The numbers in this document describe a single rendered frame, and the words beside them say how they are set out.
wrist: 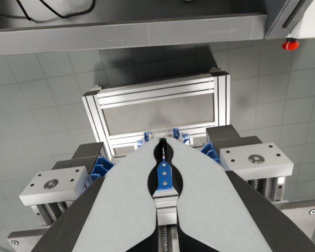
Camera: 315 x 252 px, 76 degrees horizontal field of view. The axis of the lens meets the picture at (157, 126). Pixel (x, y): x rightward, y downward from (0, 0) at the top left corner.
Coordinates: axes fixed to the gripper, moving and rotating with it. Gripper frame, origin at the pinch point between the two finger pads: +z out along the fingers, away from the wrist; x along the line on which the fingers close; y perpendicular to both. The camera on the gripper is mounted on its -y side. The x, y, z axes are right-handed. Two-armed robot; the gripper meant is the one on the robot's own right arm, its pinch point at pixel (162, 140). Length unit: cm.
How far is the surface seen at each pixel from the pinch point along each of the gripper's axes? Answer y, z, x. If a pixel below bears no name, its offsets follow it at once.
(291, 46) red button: 0, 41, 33
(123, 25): -6.7, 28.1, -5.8
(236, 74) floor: 27, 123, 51
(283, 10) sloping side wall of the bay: -7.3, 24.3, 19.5
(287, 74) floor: 29, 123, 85
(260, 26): -5.1, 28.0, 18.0
